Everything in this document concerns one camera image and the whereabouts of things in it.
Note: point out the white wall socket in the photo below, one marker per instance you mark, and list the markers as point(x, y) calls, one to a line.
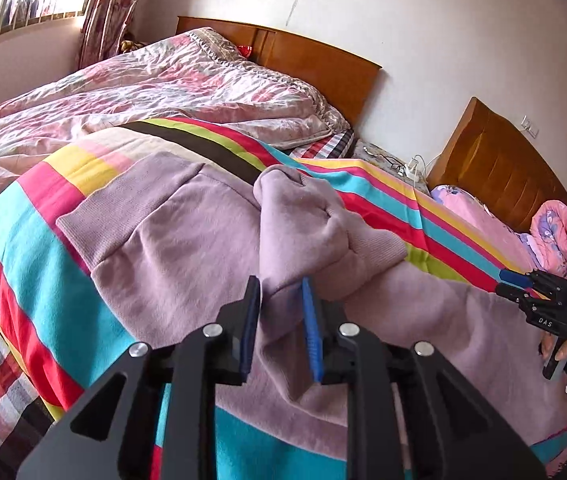
point(529, 127)

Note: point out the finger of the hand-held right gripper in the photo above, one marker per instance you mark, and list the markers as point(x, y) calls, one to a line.
point(511, 292)
point(513, 276)

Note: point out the lilac purple sweater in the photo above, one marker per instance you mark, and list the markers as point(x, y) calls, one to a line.
point(188, 240)

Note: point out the pink patterned quilt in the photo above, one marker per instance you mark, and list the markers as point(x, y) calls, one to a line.
point(138, 90)

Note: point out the padded brown wooden headboard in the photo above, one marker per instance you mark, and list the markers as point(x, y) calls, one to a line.
point(493, 165)

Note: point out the pink floral quilt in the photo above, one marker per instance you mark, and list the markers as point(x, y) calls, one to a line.
point(488, 230)

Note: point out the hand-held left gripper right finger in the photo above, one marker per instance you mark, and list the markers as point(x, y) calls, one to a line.
point(313, 340)

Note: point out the multicolour striped blanket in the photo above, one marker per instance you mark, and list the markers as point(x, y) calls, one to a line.
point(38, 240)

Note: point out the long wooden headboard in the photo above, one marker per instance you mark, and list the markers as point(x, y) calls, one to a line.
point(323, 75)

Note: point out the pink floral curtain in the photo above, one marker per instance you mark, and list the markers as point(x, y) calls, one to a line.
point(108, 15)

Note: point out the golden curtain tassel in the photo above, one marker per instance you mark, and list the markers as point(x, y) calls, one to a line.
point(129, 46)

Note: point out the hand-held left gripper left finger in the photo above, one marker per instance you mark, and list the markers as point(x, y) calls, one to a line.
point(249, 340)

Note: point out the person's right hand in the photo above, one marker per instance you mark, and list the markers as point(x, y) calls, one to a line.
point(547, 349)

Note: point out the small red object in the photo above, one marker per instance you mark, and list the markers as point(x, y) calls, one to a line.
point(246, 51)

